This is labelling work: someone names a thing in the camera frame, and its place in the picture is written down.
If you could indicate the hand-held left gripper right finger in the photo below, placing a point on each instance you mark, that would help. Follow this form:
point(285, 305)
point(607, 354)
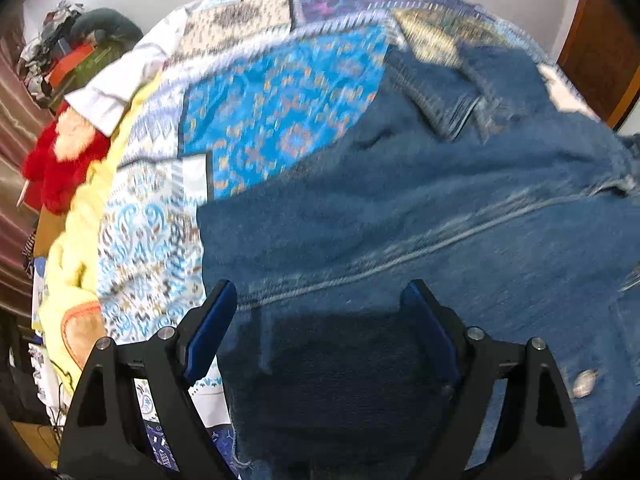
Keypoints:
point(430, 327)

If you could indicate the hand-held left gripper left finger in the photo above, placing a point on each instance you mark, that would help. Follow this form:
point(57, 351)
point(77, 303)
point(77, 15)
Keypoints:
point(212, 330)

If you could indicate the blue denim jacket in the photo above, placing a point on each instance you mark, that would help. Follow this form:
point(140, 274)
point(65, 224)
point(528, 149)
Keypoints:
point(400, 200)

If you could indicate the pile of mixed clothes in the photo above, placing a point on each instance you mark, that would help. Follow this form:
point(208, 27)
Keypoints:
point(42, 50)

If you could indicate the yellow blanket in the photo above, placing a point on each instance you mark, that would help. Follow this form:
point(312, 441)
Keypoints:
point(75, 240)

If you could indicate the red plush toy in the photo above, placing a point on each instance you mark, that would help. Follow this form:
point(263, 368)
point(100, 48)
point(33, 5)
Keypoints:
point(55, 170)

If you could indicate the patchwork printed bedspread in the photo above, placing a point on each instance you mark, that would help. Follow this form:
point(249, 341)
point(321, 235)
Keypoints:
point(270, 110)

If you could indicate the brown striped curtain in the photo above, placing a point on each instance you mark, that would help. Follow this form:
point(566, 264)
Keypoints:
point(12, 170)

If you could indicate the white cloth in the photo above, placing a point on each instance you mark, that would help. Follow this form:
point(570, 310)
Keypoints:
point(125, 80)

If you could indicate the orange box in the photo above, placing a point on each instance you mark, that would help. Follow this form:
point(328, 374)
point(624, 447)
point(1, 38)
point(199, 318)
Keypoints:
point(72, 62)

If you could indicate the grey-green pillow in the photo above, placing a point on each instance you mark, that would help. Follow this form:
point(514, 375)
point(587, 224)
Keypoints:
point(107, 22)

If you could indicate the brown wooden door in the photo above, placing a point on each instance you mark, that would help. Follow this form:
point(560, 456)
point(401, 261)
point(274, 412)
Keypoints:
point(600, 50)

